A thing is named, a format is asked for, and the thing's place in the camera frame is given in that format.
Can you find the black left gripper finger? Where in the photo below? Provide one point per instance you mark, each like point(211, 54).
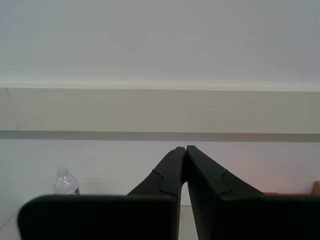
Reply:
point(100, 217)
point(250, 217)

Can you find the flat red object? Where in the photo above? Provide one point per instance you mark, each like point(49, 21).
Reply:
point(287, 193)

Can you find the clear plastic water bottle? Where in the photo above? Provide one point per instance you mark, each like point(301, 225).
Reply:
point(65, 183)

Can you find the brown wooden object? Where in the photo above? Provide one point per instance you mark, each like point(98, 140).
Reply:
point(316, 188)

